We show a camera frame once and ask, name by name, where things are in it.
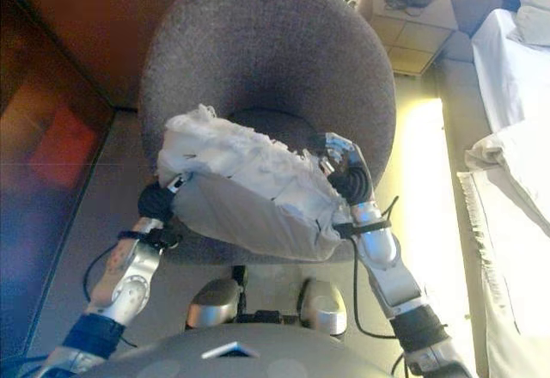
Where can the white sofa pillow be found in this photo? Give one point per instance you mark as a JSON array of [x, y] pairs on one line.
[[535, 21]]

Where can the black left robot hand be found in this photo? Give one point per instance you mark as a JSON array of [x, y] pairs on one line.
[[157, 204]]

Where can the grey round armchair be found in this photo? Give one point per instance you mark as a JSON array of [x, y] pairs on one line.
[[266, 51]]

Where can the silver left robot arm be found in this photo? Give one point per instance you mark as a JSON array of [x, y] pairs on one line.
[[129, 283]]

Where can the silver left robot leg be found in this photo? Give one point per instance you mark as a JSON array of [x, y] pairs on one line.
[[212, 305]]

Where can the white covered sofa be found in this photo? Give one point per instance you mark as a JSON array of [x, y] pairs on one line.
[[507, 73]]

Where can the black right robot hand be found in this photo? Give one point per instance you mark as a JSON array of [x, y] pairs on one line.
[[352, 176]]

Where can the glossy dark panel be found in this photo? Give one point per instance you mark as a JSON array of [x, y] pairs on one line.
[[43, 159]]

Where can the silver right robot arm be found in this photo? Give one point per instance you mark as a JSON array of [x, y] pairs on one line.
[[386, 275]]

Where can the white cloth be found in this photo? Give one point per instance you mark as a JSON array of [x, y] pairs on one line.
[[249, 197]]

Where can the grey robot torso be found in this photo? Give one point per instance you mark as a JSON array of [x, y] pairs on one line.
[[258, 361]]

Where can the white fringed throw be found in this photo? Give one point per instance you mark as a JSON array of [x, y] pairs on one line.
[[524, 288]]

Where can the cardboard box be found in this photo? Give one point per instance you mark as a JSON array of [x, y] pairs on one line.
[[408, 38]]

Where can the white crumpled blanket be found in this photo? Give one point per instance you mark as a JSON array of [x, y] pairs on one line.
[[515, 159]]

